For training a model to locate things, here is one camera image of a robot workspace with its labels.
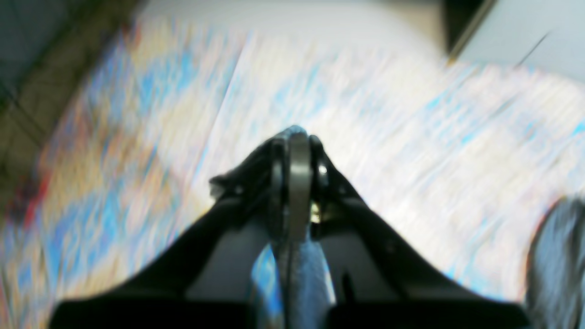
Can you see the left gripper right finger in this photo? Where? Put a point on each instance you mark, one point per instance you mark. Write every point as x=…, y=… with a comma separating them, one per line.
x=379, y=280

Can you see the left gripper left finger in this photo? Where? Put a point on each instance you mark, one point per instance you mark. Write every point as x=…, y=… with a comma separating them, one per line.
x=220, y=273

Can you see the grey t-shirt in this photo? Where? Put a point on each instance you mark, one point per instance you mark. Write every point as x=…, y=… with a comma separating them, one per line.
x=555, y=276

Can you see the patterned colourful tablecloth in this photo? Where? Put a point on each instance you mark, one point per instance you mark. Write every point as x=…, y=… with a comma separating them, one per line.
x=463, y=160

